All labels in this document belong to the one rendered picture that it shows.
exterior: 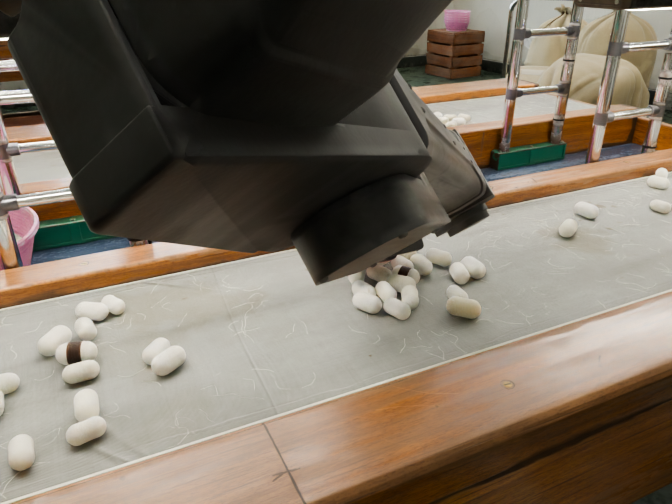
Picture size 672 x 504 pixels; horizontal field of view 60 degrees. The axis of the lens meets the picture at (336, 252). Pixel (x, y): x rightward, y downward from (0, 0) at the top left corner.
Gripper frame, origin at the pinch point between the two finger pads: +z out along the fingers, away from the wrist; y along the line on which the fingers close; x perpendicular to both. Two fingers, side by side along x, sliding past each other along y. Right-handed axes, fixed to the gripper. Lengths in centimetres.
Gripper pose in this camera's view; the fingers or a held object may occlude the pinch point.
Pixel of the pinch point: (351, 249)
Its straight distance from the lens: 76.3
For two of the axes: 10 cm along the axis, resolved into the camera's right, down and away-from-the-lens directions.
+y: -9.0, 1.9, -4.0
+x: 2.7, 9.5, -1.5
